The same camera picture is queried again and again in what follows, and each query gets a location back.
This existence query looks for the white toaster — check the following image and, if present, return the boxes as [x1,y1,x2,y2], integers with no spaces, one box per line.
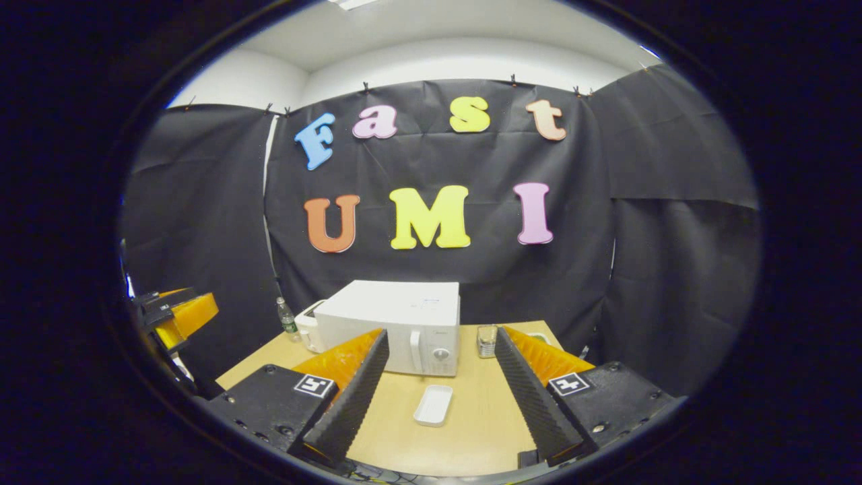
[294,300,328,354]

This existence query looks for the black backdrop cloth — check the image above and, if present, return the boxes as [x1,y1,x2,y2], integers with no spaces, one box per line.
[118,63,765,398]

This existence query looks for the metal wire utensil holder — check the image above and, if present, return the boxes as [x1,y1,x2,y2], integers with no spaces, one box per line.
[475,325,500,360]

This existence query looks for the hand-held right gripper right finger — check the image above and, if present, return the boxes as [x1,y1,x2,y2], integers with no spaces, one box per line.
[493,325,678,467]

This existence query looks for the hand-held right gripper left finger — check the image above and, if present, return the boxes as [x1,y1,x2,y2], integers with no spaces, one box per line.
[205,328,391,470]

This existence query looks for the white microwave oven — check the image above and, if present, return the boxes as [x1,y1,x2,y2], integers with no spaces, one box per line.
[313,280,462,378]

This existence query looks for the white rectangular tray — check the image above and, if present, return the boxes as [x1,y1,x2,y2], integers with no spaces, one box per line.
[412,384,455,428]

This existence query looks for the clear plastic water bottle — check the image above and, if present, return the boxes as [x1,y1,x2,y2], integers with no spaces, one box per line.
[275,296,301,343]

